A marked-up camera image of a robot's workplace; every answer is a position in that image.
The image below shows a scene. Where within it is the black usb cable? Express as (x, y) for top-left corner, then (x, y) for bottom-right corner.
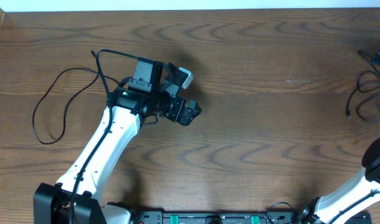
(345, 49), (380, 125)

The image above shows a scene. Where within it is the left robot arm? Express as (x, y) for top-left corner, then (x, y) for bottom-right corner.
(33, 58), (201, 223)

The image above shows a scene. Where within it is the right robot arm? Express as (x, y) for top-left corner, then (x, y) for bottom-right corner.
(292, 48), (380, 223)

